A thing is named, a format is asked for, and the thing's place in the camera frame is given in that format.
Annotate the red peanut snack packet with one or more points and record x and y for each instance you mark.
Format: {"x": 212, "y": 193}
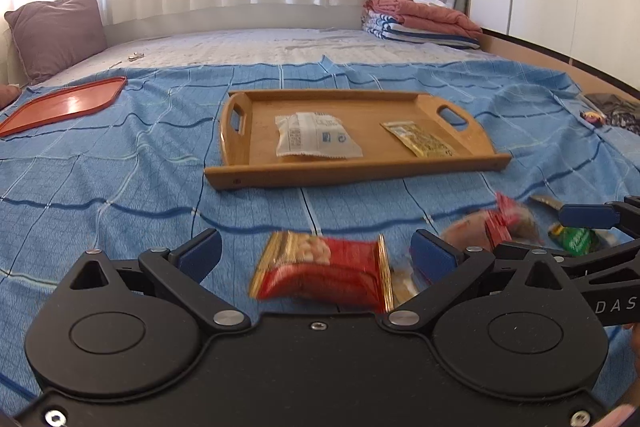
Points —
{"x": 320, "y": 272}

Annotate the beige snack packet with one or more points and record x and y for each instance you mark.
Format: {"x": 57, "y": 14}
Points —
{"x": 546, "y": 202}

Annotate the wooden bed frame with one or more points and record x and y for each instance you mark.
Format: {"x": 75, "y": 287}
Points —
{"x": 550, "y": 57}

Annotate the red plastic tray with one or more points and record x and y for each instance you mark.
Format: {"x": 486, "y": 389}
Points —
{"x": 60, "y": 104}

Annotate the brown translucent snack packet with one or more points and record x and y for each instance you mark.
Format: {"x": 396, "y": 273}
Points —
{"x": 467, "y": 229}

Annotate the yellow-brown snack packet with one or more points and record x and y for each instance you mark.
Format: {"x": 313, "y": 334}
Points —
{"x": 417, "y": 139}

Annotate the dark clothing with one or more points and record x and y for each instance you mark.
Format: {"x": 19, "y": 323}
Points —
{"x": 620, "y": 109}

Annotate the clear biscuit packet red ends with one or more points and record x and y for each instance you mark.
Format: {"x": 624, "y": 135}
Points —
{"x": 517, "y": 217}

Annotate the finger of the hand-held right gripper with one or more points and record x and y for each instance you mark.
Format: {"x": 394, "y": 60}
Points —
{"x": 580, "y": 258}
{"x": 585, "y": 216}

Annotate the white snack packet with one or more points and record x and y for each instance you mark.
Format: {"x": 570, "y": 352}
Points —
{"x": 315, "y": 134}

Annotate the blue checked bedsheet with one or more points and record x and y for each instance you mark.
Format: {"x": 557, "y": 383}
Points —
{"x": 125, "y": 167}

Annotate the grey bed headboard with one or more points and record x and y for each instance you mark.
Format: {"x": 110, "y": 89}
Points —
{"x": 225, "y": 19}

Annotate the small colourful toy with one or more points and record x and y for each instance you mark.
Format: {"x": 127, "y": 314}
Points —
{"x": 594, "y": 118}

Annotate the purple pillow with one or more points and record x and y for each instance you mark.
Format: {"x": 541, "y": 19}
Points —
{"x": 55, "y": 32}

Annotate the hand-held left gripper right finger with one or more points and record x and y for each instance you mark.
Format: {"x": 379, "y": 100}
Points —
{"x": 432, "y": 254}

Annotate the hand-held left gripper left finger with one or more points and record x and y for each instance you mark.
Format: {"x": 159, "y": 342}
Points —
{"x": 200, "y": 253}

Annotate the folded blankets stack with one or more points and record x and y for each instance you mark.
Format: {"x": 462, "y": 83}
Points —
{"x": 435, "y": 14}

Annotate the green snack packet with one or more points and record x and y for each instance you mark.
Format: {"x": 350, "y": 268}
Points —
{"x": 575, "y": 239}

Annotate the grey patterned mattress cover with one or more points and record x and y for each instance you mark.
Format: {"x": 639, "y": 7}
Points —
{"x": 300, "y": 44}

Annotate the small metal keys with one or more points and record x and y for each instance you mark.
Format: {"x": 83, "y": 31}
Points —
{"x": 136, "y": 56}

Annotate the folded blue striped towel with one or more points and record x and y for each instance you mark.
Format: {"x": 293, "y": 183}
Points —
{"x": 400, "y": 31}

